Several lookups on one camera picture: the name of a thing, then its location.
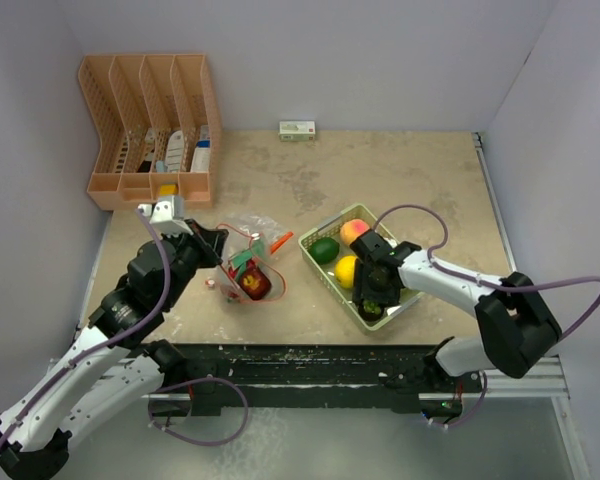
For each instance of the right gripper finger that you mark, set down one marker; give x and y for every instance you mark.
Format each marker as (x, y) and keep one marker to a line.
(362, 304)
(388, 298)

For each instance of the orange plastic file organizer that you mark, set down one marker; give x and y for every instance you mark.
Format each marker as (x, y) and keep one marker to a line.
(136, 102)

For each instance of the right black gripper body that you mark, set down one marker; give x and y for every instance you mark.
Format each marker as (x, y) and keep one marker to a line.
(365, 277)

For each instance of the light green plastic basket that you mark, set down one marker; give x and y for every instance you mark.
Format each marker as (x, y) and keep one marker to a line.
(330, 228)

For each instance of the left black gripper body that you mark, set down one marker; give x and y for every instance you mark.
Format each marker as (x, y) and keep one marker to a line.
(188, 257)

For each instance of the green avocado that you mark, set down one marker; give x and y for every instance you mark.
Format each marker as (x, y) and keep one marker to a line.
(324, 250)

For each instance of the peach fruit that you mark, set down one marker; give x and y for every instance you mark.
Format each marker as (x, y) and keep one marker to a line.
(351, 230)

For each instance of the yellow lemon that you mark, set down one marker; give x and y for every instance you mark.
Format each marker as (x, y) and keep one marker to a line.
(344, 271)

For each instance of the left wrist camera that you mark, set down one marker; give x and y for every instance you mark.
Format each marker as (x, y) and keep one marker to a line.
(166, 215)

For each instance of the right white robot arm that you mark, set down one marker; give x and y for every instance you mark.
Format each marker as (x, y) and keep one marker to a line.
(516, 326)

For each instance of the dark red apple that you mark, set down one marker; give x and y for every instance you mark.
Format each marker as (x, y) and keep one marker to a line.
(255, 283)

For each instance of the yellow block in organizer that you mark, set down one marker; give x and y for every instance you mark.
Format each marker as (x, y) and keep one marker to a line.
(168, 190)

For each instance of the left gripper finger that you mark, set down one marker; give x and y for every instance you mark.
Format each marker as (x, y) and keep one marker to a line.
(209, 235)
(210, 254)

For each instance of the pink dragon fruit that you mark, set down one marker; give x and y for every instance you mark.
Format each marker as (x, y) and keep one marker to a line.
(253, 255)

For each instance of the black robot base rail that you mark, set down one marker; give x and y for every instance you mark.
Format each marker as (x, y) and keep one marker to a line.
(391, 377)

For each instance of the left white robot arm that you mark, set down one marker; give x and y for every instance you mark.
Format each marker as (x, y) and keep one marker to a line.
(106, 368)

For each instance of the small green white box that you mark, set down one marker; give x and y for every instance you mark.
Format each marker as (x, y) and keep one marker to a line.
(297, 131)

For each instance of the clear zip top bag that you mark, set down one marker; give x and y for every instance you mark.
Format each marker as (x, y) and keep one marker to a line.
(243, 230)

